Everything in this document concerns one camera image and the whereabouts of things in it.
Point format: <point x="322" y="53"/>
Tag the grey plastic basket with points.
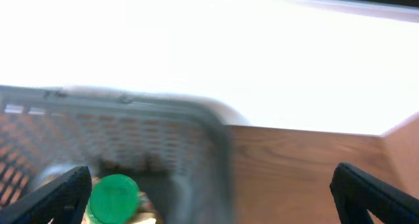
<point x="178" y="152"/>

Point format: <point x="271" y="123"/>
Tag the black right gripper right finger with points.
<point x="358" y="194"/>

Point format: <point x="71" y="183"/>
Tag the green lid glass jar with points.
<point x="114" y="200"/>

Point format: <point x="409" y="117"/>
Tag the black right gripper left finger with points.
<point x="62" y="200"/>

